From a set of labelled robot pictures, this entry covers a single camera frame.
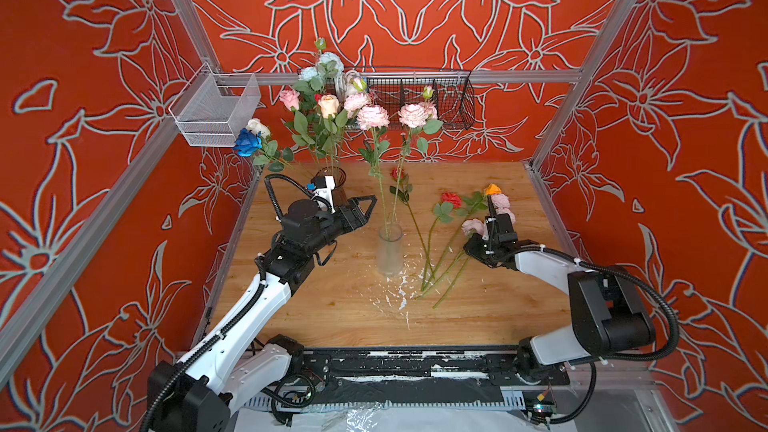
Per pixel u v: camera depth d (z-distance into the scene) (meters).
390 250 0.83
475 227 0.95
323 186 0.65
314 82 0.81
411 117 0.68
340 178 0.90
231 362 0.43
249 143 0.64
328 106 0.70
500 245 0.71
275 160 0.71
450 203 1.03
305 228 0.53
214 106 0.92
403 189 1.11
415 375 0.73
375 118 0.65
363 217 0.62
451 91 0.95
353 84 0.67
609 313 0.44
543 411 0.68
